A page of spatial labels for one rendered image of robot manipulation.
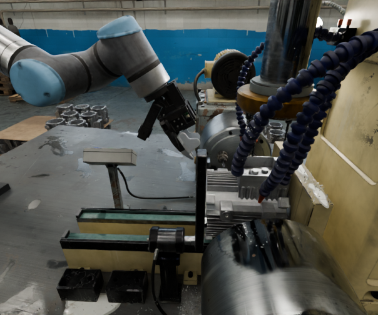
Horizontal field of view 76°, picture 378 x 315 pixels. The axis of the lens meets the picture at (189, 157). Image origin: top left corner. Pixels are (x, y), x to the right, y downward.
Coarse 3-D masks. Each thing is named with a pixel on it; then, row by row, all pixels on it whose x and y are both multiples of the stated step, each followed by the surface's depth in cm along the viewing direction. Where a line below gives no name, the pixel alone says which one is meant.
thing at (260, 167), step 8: (248, 160) 67; (256, 160) 67; (264, 160) 67; (272, 160) 66; (248, 168) 67; (256, 168) 67; (264, 168) 63; (272, 168) 67; (240, 176) 58; (248, 176) 58; (256, 176) 58; (264, 176) 58; (240, 184) 59; (248, 184) 59; (256, 184) 59; (280, 184) 59; (240, 192) 61; (248, 192) 60; (256, 192) 60; (272, 192) 60; (280, 192) 60; (272, 200) 61
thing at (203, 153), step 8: (200, 152) 46; (200, 160) 45; (208, 160) 46; (200, 168) 46; (200, 176) 47; (200, 184) 48; (200, 192) 49; (200, 200) 50; (200, 208) 51; (200, 216) 52; (200, 224) 53; (200, 232) 54; (192, 240) 56; (200, 240) 55; (200, 248) 56
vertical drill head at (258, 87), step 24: (288, 0) 42; (312, 0) 41; (288, 24) 43; (312, 24) 44; (264, 48) 49; (288, 48) 45; (264, 72) 50; (288, 72) 47; (240, 96) 52; (264, 96) 49; (288, 120) 48
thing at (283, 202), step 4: (208, 196) 60; (212, 196) 60; (208, 200) 60; (212, 200) 60; (280, 200) 59; (284, 200) 59; (288, 200) 59; (208, 204) 60; (212, 204) 59; (280, 204) 59; (284, 204) 59; (288, 204) 59; (208, 236) 65; (212, 236) 65
